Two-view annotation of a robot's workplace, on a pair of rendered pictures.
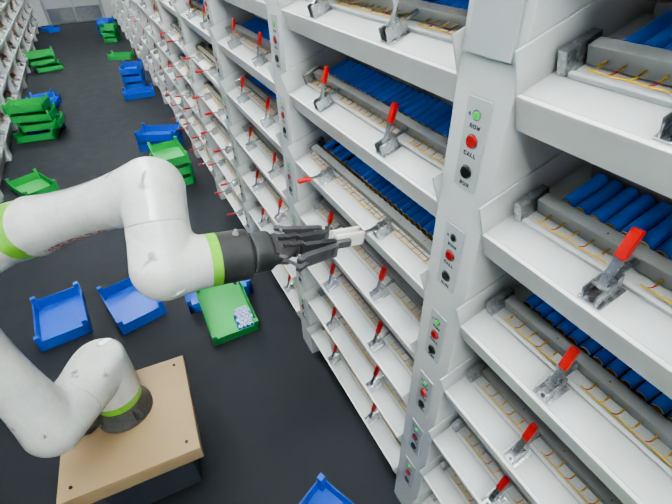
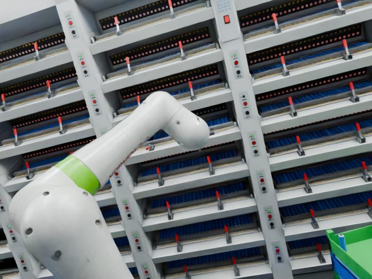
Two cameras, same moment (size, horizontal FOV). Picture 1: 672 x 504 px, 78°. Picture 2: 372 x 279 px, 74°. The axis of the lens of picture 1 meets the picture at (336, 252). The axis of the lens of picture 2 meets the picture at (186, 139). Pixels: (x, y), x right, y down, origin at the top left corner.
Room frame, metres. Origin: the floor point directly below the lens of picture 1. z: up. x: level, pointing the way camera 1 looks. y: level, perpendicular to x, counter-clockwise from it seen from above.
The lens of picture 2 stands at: (0.10, 0.94, 1.06)
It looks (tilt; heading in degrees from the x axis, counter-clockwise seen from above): 8 degrees down; 305
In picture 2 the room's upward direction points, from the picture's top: 14 degrees counter-clockwise
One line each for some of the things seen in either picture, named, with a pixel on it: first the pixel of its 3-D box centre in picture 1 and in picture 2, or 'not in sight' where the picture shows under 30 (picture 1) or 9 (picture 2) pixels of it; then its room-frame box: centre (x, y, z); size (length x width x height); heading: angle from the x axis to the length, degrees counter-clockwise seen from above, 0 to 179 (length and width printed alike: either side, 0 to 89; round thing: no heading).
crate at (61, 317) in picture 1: (60, 314); not in sight; (1.31, 1.26, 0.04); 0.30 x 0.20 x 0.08; 32
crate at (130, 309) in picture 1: (131, 300); not in sight; (1.39, 0.96, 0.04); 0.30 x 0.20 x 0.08; 40
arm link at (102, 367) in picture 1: (103, 379); not in sight; (0.65, 0.62, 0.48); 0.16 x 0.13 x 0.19; 166
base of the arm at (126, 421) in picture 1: (100, 407); not in sight; (0.65, 0.67, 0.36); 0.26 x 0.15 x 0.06; 104
